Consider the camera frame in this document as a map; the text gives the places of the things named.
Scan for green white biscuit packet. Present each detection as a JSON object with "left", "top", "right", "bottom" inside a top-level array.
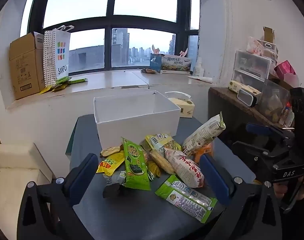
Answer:
[{"left": 155, "top": 175, "right": 217, "bottom": 224}]

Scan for black foil snack packet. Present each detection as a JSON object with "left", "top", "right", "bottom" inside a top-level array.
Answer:
[{"left": 103, "top": 171, "right": 129, "bottom": 198}]

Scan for white red-lettered snack bag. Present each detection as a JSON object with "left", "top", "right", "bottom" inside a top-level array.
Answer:
[{"left": 164, "top": 148, "right": 205, "bottom": 188}]

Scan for yellow snack bag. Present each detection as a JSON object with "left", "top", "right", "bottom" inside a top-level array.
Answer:
[{"left": 96, "top": 151, "right": 124, "bottom": 176}]

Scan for orange snack pack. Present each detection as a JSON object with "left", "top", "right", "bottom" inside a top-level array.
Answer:
[{"left": 194, "top": 142, "right": 213, "bottom": 164}]

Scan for cream seaweed snack bag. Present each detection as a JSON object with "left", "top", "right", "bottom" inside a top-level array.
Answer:
[{"left": 182, "top": 112, "right": 226, "bottom": 157}]

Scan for brown patterned cookie packet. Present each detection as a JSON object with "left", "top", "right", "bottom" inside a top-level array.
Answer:
[{"left": 100, "top": 146, "right": 121, "bottom": 158}]

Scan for long green snack packet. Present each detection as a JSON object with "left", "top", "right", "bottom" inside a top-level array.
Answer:
[{"left": 122, "top": 138, "right": 151, "bottom": 191}]

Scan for small olive green packet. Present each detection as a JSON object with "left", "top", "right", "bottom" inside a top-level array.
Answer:
[{"left": 147, "top": 160, "right": 161, "bottom": 180}]

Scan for white cardboard storage box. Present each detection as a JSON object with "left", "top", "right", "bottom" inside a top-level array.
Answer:
[{"left": 93, "top": 90, "right": 181, "bottom": 149}]

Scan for round cracker packet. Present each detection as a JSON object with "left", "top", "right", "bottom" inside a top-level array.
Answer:
[{"left": 150, "top": 150, "right": 175, "bottom": 175}]

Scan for person's right hand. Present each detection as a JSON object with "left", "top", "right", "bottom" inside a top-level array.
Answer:
[{"left": 273, "top": 174, "right": 304, "bottom": 202}]

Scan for cream leather sofa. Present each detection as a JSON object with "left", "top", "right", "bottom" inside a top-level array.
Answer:
[{"left": 0, "top": 142, "right": 53, "bottom": 239}]

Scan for white black alarm clock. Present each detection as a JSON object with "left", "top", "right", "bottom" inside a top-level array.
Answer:
[{"left": 237, "top": 89, "right": 257, "bottom": 107}]

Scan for dark wooden side shelf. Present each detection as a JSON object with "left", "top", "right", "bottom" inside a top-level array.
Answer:
[{"left": 208, "top": 87, "right": 293, "bottom": 151}]

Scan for pink gift box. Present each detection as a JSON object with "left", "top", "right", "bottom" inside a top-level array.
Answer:
[{"left": 274, "top": 60, "right": 300, "bottom": 88}]

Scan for clear plastic drawer unit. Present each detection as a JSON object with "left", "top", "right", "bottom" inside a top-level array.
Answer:
[{"left": 232, "top": 50, "right": 275, "bottom": 91}]

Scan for yellow tissue pack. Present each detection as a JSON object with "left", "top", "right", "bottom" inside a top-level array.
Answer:
[{"left": 164, "top": 91, "right": 195, "bottom": 118}]

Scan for white bottle on sill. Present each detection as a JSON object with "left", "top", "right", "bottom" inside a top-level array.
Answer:
[{"left": 193, "top": 57, "right": 204, "bottom": 77}]

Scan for green snack packets on sill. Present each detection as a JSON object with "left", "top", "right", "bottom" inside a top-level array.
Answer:
[{"left": 39, "top": 76, "right": 87, "bottom": 95}]

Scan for printed long box on sill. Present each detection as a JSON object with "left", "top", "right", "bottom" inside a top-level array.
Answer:
[{"left": 160, "top": 55, "right": 192, "bottom": 75}]

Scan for brown cardboard box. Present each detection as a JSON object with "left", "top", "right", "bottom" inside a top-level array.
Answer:
[{"left": 9, "top": 32, "right": 45, "bottom": 100}]

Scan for blue small box on sill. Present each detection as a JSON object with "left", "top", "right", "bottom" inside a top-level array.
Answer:
[{"left": 149, "top": 53, "right": 162, "bottom": 73}]

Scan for white SANFU paper bag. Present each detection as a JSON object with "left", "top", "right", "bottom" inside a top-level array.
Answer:
[{"left": 43, "top": 25, "right": 74, "bottom": 87}]

